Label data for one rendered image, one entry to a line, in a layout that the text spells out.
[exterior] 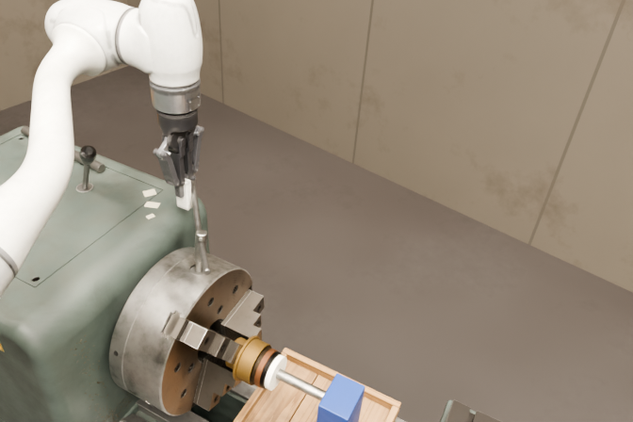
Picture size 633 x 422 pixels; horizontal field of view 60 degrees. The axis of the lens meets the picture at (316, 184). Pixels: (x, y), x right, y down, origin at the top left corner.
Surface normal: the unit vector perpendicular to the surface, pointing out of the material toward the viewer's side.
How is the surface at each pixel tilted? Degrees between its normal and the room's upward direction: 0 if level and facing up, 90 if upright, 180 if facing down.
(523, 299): 0
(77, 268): 0
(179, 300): 17
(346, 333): 0
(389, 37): 90
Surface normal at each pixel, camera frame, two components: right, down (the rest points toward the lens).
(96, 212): 0.06, -0.81
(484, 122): -0.61, 0.44
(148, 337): -0.30, -0.16
